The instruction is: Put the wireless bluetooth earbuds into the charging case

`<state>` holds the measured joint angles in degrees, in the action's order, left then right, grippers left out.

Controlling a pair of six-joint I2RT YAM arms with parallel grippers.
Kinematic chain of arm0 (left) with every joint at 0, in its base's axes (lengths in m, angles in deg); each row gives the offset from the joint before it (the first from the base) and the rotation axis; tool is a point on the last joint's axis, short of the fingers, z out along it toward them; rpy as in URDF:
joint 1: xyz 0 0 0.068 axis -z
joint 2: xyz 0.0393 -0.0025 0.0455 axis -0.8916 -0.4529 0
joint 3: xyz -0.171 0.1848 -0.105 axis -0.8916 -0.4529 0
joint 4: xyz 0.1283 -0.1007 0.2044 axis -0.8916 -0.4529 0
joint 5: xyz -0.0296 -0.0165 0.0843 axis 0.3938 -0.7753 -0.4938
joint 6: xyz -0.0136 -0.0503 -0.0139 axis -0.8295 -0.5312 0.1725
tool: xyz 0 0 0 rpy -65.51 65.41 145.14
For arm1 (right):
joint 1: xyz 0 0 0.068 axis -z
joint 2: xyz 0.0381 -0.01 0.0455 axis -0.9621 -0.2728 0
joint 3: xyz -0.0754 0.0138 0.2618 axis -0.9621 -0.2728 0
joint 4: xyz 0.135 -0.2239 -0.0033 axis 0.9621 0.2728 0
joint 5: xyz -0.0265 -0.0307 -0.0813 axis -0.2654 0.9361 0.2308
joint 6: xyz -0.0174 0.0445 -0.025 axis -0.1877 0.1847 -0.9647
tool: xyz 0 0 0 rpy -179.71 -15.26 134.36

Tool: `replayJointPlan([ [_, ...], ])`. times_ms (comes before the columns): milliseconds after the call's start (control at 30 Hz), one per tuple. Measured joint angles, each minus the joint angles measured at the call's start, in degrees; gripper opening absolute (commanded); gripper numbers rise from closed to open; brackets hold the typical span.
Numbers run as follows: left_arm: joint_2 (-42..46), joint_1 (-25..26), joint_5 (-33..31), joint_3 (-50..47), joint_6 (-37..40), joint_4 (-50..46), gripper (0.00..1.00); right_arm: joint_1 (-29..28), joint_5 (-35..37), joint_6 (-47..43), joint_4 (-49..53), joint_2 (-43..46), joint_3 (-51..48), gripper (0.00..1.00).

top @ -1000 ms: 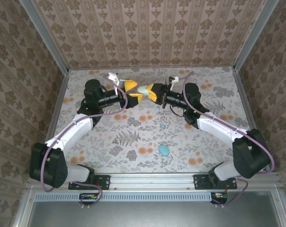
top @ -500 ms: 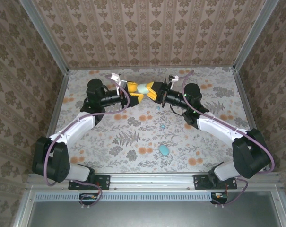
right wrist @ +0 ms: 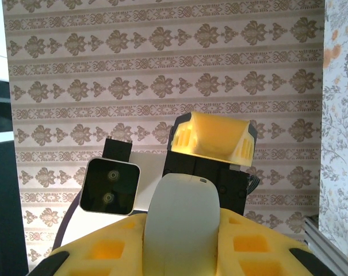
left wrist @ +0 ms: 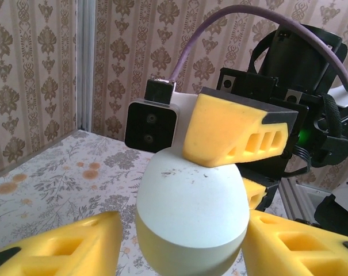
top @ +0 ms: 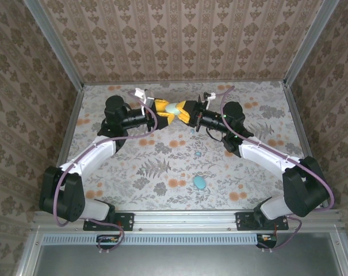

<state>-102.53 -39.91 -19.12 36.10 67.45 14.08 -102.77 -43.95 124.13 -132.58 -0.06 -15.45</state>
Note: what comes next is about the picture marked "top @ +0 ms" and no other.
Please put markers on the aluminium mounting rail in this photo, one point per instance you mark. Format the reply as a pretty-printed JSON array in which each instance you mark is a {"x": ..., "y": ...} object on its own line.
[{"x": 185, "y": 220}]

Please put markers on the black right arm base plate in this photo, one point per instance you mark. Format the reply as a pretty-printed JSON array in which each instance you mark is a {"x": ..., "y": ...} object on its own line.
[{"x": 244, "y": 221}]

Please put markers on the turquoise oval plastic shell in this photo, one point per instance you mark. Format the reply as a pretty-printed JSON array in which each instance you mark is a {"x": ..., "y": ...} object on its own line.
[{"x": 199, "y": 183}]

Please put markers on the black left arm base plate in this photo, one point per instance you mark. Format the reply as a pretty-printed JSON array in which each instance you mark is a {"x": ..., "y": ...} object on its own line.
[{"x": 124, "y": 221}]

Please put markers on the aluminium table back rail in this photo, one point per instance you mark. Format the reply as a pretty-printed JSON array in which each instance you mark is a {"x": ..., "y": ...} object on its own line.
[{"x": 162, "y": 82}]

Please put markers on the black connector box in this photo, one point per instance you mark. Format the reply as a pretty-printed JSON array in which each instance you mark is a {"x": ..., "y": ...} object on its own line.
[
  {"x": 267, "y": 241},
  {"x": 110, "y": 241}
]

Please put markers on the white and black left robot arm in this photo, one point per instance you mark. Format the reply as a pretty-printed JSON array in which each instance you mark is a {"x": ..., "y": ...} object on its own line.
[{"x": 99, "y": 149}]

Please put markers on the aluminium table side rail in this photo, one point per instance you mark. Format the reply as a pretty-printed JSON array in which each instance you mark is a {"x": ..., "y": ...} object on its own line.
[
  {"x": 299, "y": 120},
  {"x": 71, "y": 123}
]

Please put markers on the floral patterned table cover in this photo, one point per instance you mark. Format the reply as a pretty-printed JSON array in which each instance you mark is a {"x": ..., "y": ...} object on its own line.
[{"x": 162, "y": 198}]

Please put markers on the mint green earbud charging case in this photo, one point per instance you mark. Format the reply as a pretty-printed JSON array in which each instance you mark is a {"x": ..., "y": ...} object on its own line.
[{"x": 172, "y": 108}]

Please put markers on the aluminium upright frame post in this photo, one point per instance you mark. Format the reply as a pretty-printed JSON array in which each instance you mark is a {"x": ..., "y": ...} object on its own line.
[
  {"x": 57, "y": 46},
  {"x": 310, "y": 43}
]

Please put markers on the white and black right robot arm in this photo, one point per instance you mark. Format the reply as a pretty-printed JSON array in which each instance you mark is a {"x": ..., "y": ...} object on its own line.
[{"x": 265, "y": 155}]

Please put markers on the grey metal sheet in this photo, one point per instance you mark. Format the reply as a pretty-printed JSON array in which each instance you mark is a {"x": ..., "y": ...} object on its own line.
[{"x": 185, "y": 261}]

